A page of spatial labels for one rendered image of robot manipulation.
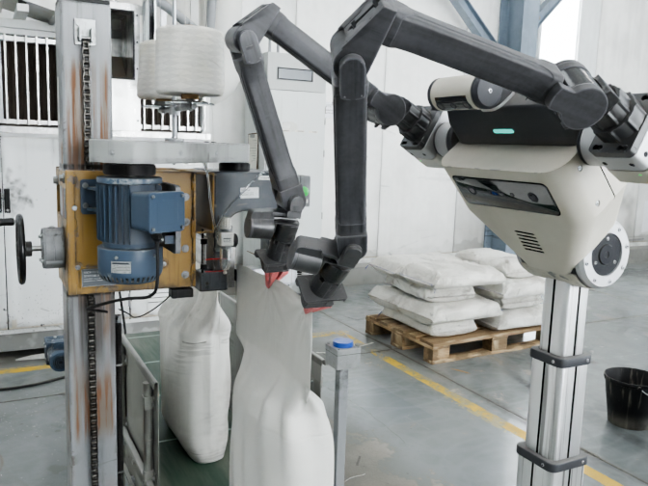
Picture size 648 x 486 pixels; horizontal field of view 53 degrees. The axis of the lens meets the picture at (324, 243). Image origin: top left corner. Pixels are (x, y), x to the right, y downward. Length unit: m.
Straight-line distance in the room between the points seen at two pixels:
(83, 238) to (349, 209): 0.79
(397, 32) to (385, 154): 5.81
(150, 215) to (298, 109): 4.26
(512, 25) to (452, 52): 6.70
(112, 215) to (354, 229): 0.61
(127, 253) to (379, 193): 5.40
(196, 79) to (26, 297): 3.15
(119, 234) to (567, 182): 0.97
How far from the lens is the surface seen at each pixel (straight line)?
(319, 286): 1.34
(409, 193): 7.01
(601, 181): 1.41
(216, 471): 2.24
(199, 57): 1.60
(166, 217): 1.52
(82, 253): 1.76
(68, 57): 1.80
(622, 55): 9.19
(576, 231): 1.42
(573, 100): 1.14
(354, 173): 1.15
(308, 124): 5.71
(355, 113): 1.08
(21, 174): 4.45
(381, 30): 1.01
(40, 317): 4.60
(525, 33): 7.50
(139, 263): 1.57
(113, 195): 1.57
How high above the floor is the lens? 1.42
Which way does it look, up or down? 9 degrees down
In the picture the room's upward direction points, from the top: 2 degrees clockwise
